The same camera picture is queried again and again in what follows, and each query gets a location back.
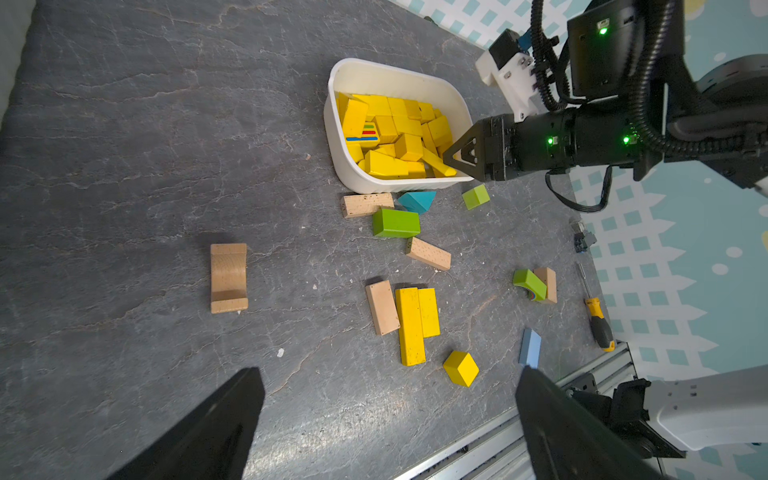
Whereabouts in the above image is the tan wooden block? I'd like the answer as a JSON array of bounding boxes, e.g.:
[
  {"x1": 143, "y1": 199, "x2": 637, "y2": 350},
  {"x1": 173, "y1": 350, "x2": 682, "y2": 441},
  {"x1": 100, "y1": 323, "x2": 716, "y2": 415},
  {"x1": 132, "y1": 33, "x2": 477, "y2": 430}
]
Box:
[{"x1": 365, "y1": 280, "x2": 400, "y2": 336}]

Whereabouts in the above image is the tan slanted block centre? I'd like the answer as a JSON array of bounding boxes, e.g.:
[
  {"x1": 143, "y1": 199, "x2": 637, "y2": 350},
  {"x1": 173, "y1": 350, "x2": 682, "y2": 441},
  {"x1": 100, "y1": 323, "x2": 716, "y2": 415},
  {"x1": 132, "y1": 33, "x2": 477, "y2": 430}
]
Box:
[{"x1": 406, "y1": 237, "x2": 452, "y2": 271}]

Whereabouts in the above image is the green slanted block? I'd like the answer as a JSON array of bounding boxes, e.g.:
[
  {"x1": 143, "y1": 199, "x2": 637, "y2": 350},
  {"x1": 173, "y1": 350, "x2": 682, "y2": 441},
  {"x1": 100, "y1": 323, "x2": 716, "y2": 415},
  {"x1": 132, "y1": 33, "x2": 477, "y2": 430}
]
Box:
[{"x1": 513, "y1": 269, "x2": 547, "y2": 301}]

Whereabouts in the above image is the teal triangular block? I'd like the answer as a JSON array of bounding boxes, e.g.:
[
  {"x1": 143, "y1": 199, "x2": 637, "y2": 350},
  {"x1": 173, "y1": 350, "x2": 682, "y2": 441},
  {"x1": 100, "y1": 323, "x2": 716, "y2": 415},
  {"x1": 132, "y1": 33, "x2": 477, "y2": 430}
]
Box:
[{"x1": 398, "y1": 191, "x2": 436, "y2": 215}]

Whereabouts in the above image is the rainbow striped block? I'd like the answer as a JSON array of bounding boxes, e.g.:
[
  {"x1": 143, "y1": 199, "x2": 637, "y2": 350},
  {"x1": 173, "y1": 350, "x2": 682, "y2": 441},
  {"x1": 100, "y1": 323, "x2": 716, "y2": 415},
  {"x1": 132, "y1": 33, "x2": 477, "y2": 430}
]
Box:
[{"x1": 346, "y1": 123, "x2": 381, "y2": 149}]

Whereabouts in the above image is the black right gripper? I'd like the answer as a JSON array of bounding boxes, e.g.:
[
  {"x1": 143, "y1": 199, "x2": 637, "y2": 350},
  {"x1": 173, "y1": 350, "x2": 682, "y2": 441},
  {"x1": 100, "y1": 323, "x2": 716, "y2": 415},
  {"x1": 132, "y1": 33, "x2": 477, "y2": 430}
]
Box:
[{"x1": 442, "y1": 110, "x2": 576, "y2": 182}]

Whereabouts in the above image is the brown small block left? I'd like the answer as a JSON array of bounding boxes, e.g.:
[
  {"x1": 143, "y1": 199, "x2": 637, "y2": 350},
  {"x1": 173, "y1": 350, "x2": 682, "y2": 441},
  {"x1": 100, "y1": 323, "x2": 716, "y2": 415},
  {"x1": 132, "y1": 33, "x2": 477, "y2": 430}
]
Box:
[{"x1": 210, "y1": 243, "x2": 249, "y2": 314}]

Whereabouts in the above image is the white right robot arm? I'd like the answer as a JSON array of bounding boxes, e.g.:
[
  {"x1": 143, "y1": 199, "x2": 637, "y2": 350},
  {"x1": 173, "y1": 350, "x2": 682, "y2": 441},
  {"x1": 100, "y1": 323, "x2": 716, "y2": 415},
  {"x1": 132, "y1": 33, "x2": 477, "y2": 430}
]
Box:
[{"x1": 441, "y1": 1, "x2": 767, "y2": 458}]

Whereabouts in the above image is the short yellow block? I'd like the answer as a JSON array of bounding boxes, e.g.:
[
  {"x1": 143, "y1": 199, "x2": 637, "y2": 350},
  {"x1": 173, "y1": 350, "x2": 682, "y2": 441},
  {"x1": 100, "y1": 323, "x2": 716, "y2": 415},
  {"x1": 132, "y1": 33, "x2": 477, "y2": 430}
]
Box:
[{"x1": 418, "y1": 288, "x2": 441, "y2": 338}]

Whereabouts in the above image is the grey blue clamp tool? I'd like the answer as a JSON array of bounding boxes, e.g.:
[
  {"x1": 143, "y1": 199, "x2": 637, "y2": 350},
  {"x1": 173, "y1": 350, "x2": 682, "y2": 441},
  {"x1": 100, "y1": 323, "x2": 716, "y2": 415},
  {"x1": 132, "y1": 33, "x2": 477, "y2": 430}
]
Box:
[{"x1": 571, "y1": 221, "x2": 597, "y2": 253}]

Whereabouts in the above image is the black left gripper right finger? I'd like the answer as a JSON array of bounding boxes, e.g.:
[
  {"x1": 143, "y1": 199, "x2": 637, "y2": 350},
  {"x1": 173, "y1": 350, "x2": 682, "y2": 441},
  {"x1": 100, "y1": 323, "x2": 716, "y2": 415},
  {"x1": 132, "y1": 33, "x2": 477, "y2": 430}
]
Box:
[{"x1": 515, "y1": 366, "x2": 663, "y2": 479}]

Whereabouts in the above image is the light blue block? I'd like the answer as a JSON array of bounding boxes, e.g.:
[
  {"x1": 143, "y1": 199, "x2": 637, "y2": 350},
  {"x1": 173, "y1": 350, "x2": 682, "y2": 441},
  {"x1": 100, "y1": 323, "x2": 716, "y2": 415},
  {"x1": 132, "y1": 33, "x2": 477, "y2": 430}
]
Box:
[{"x1": 519, "y1": 328, "x2": 542, "y2": 369}]

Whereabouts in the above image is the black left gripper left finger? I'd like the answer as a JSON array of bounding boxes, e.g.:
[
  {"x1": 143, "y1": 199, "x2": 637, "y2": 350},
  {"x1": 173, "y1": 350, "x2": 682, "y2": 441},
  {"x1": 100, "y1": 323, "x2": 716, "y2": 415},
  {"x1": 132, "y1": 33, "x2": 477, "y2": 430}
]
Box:
[{"x1": 110, "y1": 367, "x2": 265, "y2": 479}]

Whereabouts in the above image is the yellow black screwdriver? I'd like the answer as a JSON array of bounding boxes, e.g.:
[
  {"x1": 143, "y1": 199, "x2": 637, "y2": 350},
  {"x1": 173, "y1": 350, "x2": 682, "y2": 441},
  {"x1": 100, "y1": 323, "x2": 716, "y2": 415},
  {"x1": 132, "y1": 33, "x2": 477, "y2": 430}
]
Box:
[{"x1": 576, "y1": 263, "x2": 616, "y2": 352}]

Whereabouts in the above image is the small green cube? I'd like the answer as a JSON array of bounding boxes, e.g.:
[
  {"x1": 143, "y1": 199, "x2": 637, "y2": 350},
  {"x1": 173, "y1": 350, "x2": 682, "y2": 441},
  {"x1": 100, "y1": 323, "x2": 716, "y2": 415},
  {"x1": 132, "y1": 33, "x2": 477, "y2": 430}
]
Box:
[{"x1": 462, "y1": 184, "x2": 490, "y2": 210}]

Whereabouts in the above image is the small yellow cube pile bottom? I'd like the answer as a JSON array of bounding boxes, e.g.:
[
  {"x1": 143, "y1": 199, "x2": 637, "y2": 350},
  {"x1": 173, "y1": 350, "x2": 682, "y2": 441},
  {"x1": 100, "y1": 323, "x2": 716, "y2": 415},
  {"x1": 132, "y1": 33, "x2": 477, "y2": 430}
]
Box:
[{"x1": 443, "y1": 351, "x2": 479, "y2": 388}]

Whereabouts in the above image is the tan long block near tub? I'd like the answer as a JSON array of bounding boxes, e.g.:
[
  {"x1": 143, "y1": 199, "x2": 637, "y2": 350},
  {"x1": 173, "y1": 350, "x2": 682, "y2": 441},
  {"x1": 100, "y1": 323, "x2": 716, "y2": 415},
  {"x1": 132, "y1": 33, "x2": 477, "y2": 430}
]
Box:
[{"x1": 341, "y1": 193, "x2": 394, "y2": 219}]

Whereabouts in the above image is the green rectangular block centre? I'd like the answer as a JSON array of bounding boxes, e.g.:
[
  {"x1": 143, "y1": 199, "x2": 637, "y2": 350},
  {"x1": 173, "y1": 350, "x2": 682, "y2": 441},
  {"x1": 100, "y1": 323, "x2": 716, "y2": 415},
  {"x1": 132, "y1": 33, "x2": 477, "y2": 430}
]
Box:
[{"x1": 372, "y1": 208, "x2": 421, "y2": 238}]

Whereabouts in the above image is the white oval plastic tub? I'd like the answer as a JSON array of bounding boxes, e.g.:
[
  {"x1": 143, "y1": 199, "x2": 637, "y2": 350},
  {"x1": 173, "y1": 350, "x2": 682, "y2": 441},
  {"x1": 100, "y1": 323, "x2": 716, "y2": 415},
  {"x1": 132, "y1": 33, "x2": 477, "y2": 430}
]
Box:
[{"x1": 323, "y1": 58, "x2": 473, "y2": 194}]

